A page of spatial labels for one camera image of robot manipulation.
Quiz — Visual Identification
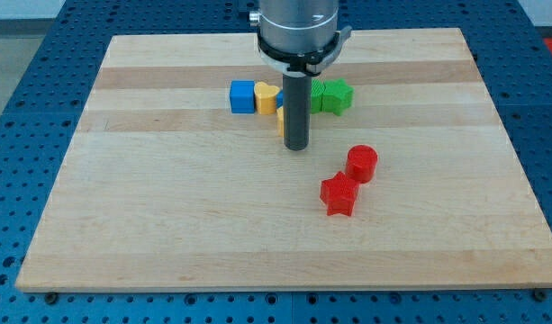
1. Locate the green star block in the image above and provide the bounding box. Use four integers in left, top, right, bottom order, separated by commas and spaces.
321, 78, 354, 116

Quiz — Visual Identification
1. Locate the yellow heart block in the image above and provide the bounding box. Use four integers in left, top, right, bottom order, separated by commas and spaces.
254, 82, 280, 115

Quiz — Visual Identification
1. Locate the red star block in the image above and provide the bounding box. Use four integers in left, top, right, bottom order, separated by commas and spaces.
320, 171, 359, 217

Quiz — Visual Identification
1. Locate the blue cube block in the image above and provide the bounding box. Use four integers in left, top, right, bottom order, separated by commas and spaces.
229, 80, 255, 114

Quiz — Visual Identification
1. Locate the yellow hexagon block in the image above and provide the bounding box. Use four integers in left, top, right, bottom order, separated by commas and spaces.
276, 106, 285, 137

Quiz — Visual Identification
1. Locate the red cylinder block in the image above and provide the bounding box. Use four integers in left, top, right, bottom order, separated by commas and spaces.
345, 145, 378, 184

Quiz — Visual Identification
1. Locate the wooden board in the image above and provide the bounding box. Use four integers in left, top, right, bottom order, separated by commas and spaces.
16, 28, 552, 293

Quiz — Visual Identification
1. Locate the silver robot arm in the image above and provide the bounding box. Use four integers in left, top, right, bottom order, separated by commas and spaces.
249, 0, 352, 77

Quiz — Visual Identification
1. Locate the small blue block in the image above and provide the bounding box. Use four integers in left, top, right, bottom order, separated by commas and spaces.
276, 90, 284, 108

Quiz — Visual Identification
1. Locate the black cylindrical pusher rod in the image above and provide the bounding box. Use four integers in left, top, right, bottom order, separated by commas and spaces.
283, 75, 312, 151

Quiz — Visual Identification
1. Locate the green ridged block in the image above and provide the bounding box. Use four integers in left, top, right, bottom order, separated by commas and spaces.
311, 78, 325, 114

